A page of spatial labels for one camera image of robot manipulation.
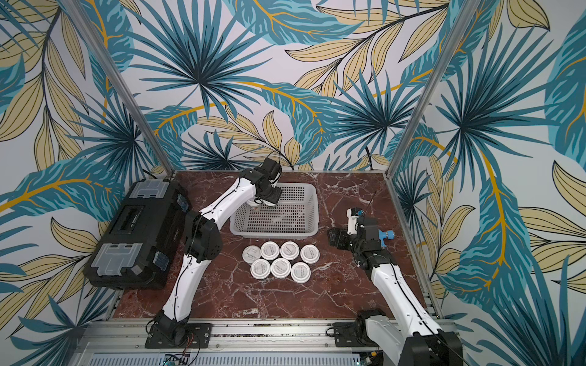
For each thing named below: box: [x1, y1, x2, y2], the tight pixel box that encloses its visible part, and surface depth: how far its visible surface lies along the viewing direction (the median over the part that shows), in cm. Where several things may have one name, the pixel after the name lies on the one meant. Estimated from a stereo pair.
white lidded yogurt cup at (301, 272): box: [289, 261, 312, 284], surface depth 82 cm
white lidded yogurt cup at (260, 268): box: [250, 258, 271, 280], surface depth 83 cm
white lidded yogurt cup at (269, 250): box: [259, 240, 281, 261], surface depth 87 cm
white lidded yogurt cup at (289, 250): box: [279, 240, 300, 261], surface depth 87 cm
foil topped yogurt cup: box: [241, 244, 261, 264], surface depth 88 cm
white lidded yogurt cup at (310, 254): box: [299, 244, 321, 264], surface depth 86 cm
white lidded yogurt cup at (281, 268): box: [270, 257, 292, 280], surface depth 83 cm
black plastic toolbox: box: [83, 178, 191, 291], surface depth 80 cm
